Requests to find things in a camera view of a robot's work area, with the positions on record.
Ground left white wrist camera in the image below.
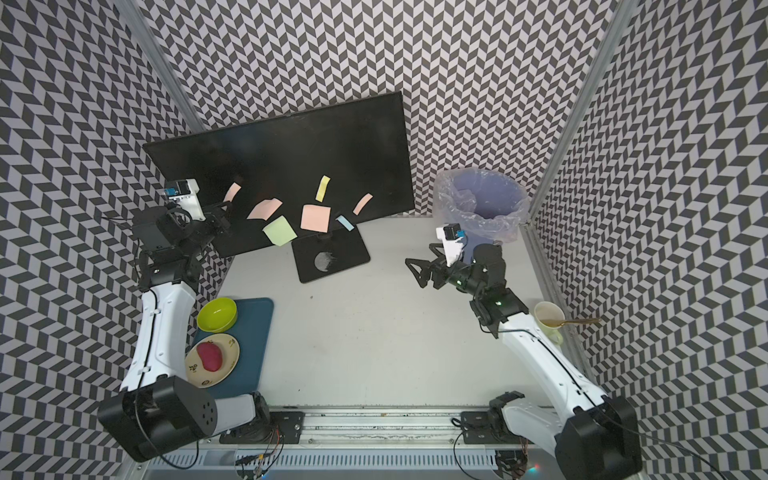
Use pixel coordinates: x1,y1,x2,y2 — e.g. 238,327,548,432
164,179,205,221

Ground beige plate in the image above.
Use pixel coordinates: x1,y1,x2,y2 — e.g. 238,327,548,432
185,333,240,388

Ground black monitor stand base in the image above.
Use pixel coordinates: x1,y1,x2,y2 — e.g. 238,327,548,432
291,228,371,284

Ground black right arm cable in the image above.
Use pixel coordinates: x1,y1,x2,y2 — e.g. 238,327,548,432
590,383,730,480

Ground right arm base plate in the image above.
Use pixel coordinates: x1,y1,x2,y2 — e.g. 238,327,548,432
458,410,527,445

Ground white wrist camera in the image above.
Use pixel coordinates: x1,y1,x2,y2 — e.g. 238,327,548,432
164,179,205,221
436,223,466,267

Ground peach sticky note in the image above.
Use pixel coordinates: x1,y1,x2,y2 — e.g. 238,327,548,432
247,198,283,221

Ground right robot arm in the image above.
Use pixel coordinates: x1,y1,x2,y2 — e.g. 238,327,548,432
405,243,643,479

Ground black computer monitor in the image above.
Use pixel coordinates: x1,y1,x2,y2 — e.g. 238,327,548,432
143,92,415,257

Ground blue trash bin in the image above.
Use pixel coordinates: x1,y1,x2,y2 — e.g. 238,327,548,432
448,169,530,263

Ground aluminium mounting rail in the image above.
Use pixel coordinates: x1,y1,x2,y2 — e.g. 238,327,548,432
128,405,643,451

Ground small blue sticky note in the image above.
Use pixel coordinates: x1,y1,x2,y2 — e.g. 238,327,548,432
336,215,355,231

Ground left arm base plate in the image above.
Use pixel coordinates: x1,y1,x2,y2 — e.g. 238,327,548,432
219,409,305,445

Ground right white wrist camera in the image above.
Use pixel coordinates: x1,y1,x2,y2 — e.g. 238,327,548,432
436,223,466,267

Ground light green cup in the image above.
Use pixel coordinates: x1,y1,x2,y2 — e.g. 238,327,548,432
533,301,565,347

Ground pink square sticky note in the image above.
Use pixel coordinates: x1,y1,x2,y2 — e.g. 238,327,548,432
300,204,331,233

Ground pink narrow sticky note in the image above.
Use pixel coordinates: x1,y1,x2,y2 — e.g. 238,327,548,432
223,182,241,202
353,193,373,216

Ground lime green bowl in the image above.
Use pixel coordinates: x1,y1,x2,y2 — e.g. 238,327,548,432
196,297,238,333

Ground yellow narrow sticky note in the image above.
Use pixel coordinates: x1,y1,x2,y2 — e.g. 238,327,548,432
315,175,331,203

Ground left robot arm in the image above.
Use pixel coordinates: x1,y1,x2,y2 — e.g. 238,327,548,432
97,201,270,463

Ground green square sticky note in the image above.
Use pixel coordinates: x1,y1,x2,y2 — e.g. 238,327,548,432
262,216,297,246

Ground red fruit toy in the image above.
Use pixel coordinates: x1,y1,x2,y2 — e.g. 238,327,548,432
196,341,224,372

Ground dark teal placemat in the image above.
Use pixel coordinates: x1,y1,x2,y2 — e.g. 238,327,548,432
190,298,274,399

